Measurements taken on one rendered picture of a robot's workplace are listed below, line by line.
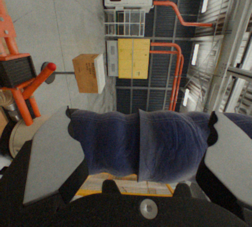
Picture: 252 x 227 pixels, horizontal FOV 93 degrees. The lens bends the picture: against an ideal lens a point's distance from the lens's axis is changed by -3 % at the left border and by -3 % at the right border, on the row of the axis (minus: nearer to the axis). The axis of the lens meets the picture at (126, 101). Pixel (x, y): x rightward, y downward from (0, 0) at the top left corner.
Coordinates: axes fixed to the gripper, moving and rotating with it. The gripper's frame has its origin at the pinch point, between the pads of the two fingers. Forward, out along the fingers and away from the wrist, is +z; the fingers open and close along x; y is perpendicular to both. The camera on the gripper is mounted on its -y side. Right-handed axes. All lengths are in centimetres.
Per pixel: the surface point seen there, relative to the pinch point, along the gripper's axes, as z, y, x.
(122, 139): 14.7, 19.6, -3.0
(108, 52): 750, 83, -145
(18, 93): 18.6, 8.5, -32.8
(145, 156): 10.9, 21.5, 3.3
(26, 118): 18.2, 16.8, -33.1
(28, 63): 24.7, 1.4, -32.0
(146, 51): 746, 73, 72
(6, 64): 17.9, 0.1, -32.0
